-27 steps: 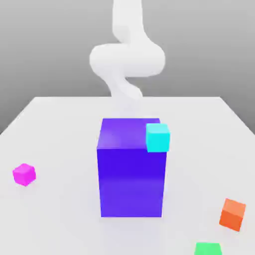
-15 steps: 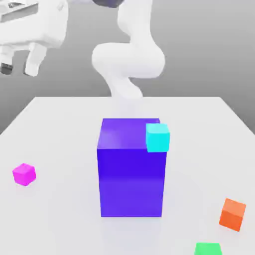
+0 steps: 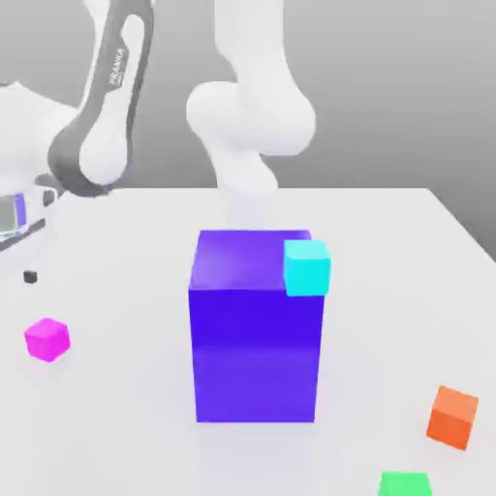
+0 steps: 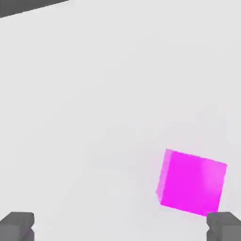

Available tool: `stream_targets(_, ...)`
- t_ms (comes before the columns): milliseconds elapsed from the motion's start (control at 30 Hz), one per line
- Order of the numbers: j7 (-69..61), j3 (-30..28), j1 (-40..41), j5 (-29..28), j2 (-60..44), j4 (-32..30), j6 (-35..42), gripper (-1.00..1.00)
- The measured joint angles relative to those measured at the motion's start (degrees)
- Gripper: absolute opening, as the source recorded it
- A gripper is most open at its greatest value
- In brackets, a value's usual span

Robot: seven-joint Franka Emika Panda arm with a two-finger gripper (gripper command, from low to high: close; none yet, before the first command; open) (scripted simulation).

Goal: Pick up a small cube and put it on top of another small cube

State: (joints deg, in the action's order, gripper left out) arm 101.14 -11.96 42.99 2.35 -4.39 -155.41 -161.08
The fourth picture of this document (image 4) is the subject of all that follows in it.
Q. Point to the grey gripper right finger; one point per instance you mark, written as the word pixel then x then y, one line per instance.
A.
pixel 225 226

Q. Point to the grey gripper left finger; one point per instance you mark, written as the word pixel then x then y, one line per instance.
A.
pixel 17 226

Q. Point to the small magenta cube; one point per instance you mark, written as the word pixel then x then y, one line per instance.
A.
pixel 192 182

